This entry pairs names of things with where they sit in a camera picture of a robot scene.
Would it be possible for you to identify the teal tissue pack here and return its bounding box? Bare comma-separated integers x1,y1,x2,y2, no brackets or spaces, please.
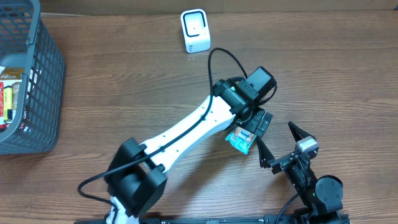
225,131,256,154

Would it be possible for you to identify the orange tissue pack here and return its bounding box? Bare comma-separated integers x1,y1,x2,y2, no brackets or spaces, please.
234,126,255,141

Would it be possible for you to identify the white barcode scanner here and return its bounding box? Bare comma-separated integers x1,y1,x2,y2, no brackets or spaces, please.
180,9,211,54

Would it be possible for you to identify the yellow highlighter pen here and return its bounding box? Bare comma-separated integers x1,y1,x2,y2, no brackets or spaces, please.
3,86,12,121

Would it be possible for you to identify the grey plastic mesh basket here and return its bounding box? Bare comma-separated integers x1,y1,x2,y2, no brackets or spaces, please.
1,0,66,154

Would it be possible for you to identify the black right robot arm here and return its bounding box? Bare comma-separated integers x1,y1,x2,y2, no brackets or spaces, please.
257,121,349,223

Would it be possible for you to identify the beige brown snack pouch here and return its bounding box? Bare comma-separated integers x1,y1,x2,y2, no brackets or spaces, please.
0,67,24,82

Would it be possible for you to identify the red snack bar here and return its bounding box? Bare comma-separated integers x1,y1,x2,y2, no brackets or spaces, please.
0,82,6,130

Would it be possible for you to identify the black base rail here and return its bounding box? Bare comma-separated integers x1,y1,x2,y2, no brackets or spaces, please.
75,214,351,224

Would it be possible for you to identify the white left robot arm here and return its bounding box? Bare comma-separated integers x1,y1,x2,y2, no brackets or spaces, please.
104,67,277,223

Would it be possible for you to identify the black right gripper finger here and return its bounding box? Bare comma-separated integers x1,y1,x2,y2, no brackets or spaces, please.
288,121,315,142
256,138,275,168

